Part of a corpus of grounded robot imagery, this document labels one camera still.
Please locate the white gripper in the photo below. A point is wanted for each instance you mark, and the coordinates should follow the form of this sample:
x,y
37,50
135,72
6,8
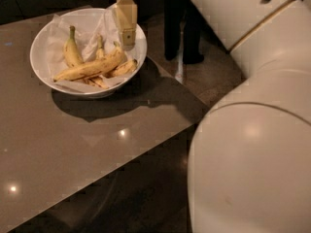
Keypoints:
x,y
125,15

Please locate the long yellow banana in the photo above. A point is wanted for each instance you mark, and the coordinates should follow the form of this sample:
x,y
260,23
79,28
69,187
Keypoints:
x,y
93,68

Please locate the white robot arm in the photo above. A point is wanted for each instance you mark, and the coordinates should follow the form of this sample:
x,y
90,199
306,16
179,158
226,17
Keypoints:
x,y
249,168

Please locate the small middle banana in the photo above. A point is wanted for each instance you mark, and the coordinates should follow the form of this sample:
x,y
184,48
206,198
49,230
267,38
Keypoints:
x,y
100,49

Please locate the right yellow banana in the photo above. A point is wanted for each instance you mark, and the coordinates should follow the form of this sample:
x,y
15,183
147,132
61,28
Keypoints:
x,y
127,67

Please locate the white bowl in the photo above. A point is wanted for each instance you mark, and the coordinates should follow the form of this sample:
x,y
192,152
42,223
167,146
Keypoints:
x,y
38,55

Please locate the green-stemmed banana on left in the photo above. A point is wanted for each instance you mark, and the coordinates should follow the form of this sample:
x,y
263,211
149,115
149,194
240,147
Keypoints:
x,y
70,50

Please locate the bottom spotted banana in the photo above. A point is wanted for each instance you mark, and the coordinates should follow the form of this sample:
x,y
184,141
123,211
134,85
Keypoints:
x,y
96,81

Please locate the white paper liner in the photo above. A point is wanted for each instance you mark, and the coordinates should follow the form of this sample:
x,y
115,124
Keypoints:
x,y
90,24

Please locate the person's dark legs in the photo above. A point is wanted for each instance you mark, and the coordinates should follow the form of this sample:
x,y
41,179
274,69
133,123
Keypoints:
x,y
182,25

